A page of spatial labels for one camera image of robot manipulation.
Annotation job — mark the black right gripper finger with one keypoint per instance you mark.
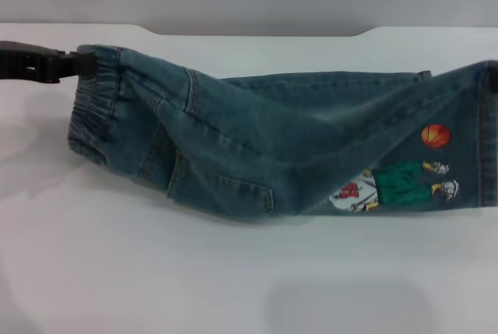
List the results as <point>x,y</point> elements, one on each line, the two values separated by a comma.
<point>493,86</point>

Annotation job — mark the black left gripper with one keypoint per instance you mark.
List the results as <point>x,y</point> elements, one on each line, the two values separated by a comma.
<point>27,61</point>

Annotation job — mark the blue denim shorts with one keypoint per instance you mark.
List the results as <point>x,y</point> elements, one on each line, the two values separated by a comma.
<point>253,135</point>

